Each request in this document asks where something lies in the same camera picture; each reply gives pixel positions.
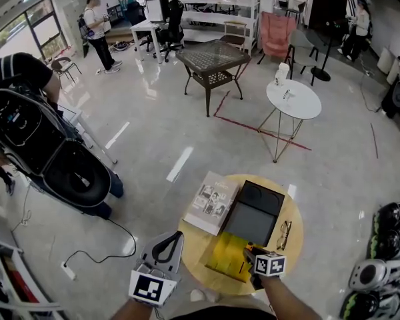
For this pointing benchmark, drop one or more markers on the white computer case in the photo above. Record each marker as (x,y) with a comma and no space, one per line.
(156,8)

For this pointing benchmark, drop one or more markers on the person's left leg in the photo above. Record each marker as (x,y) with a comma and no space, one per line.
(233,302)

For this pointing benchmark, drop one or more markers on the person's right forearm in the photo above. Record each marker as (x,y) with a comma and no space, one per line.
(286,298)

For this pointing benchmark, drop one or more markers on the dark glass-top square table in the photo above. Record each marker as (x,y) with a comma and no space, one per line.
(213,53)

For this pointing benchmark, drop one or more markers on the grey chair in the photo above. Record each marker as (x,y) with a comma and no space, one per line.
(301,43)

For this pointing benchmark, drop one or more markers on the black-framed eyeglasses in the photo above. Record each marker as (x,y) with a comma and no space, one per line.
(281,242)

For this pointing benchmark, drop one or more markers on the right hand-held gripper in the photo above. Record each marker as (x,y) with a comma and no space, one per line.
(270,265)

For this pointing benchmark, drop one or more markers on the pink armchair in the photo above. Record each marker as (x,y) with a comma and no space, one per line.
(276,32)

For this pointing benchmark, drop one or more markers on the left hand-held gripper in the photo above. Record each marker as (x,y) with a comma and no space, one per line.
(150,287)

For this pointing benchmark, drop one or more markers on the person's left forearm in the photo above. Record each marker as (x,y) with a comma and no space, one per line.
(133,312)

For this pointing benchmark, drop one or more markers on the white shelving unit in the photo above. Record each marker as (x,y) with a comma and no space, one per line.
(6,245)

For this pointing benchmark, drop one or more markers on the small white gadget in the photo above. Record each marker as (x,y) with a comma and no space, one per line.
(286,94)

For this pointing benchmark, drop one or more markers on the black round-base stand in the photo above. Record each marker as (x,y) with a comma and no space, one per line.
(320,75)

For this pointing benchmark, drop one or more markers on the black and yellow tray box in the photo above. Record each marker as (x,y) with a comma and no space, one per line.
(226,255)

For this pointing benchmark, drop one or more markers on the grey photo book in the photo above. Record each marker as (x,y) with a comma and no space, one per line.
(210,202)

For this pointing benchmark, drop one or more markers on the white carton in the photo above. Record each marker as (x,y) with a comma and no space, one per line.
(281,75)

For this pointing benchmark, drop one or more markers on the white power strip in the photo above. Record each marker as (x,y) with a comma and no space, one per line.
(68,271)

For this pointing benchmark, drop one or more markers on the round white side table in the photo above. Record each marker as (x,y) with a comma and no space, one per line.
(296,102)

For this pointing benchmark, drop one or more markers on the white cylindrical bin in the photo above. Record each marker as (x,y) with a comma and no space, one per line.
(385,60)

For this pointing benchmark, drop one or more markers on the white desk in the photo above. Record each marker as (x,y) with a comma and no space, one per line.
(143,27)

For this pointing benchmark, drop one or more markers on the wooden frame chair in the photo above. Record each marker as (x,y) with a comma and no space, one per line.
(233,40)

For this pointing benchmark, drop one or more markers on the black metal chair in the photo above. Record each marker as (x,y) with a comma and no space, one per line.
(61,65)

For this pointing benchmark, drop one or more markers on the person's left white shoe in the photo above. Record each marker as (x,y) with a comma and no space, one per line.
(198,295)

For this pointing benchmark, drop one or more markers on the round wooden table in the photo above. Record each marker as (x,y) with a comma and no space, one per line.
(193,245)

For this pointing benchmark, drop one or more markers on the grey locker cabinet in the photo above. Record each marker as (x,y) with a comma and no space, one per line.
(74,18)

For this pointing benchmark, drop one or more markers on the black framed window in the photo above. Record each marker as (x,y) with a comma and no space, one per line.
(43,25)

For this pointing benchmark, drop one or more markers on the person's black shirt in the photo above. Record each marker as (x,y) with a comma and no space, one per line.
(220,313)

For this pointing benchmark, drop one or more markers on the white shelf rack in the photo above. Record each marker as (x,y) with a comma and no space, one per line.
(220,18)

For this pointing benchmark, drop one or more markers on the black office chair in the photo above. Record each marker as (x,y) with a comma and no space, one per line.
(135,13)
(173,22)

